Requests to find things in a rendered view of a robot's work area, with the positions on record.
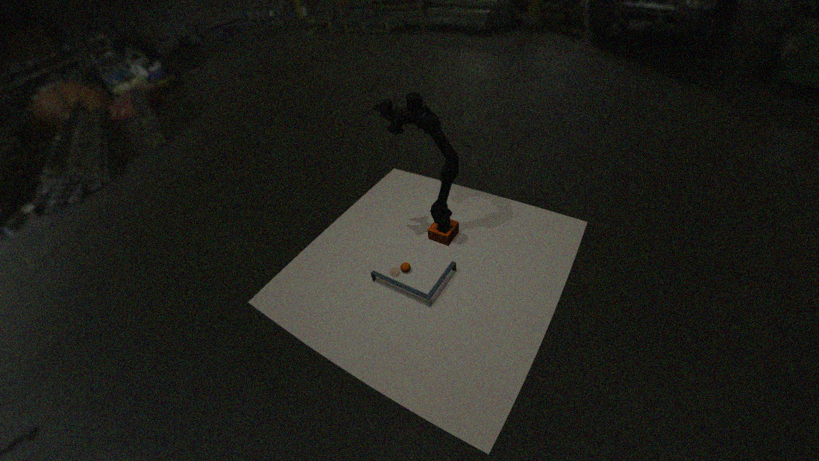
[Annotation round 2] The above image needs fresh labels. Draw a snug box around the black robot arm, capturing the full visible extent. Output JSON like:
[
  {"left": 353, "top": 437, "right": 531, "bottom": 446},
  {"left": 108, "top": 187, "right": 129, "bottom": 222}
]
[{"left": 387, "top": 92, "right": 459, "bottom": 233}]

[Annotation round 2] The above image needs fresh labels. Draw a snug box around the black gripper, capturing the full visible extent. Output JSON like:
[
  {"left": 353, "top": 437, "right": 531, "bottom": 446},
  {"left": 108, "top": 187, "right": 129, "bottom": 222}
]
[{"left": 372, "top": 98, "right": 408, "bottom": 125}]

